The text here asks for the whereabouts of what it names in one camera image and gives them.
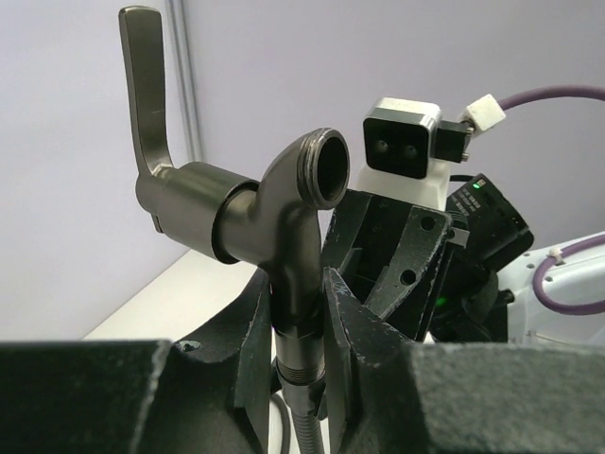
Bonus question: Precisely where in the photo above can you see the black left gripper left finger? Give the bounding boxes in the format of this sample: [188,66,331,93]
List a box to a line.
[1,271,271,453]

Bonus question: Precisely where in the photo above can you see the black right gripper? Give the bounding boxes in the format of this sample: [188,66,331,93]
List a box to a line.
[321,173,534,343]

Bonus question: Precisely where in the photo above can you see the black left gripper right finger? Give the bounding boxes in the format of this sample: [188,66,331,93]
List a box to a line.
[323,269,604,453]

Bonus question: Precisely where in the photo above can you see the grey flexible metal hose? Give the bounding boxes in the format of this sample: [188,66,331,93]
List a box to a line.
[268,377,327,454]

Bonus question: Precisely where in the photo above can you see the grey metal faucet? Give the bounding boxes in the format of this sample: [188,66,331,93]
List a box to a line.
[118,6,350,385]

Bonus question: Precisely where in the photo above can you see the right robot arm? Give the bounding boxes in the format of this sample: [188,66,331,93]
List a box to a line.
[322,172,604,344]

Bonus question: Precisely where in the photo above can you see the aluminium frame post left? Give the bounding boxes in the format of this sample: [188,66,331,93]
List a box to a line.
[166,0,204,161]

